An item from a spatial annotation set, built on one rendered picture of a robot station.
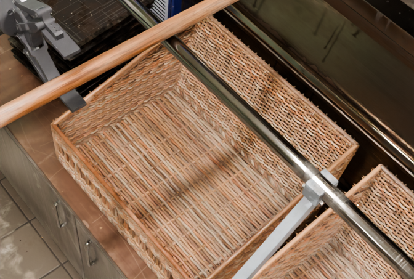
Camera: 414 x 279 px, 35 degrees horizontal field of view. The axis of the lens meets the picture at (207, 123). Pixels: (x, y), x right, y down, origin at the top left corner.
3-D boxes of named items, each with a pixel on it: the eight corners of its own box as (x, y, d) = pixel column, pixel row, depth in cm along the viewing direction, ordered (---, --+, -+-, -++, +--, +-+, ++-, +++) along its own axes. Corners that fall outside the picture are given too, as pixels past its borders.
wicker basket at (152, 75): (194, 72, 193) (201, 2, 171) (336, 205, 170) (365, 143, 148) (52, 157, 172) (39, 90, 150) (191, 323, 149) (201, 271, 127)
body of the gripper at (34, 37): (24, -19, 116) (53, 11, 112) (31, 16, 123) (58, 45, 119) (-14, -3, 113) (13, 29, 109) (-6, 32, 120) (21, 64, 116)
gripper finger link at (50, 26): (47, 18, 107) (45, 5, 105) (64, 37, 105) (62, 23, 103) (39, 22, 107) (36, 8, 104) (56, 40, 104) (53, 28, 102)
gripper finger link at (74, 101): (50, 85, 116) (50, 87, 117) (71, 110, 114) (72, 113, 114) (64, 77, 118) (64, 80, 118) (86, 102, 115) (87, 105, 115)
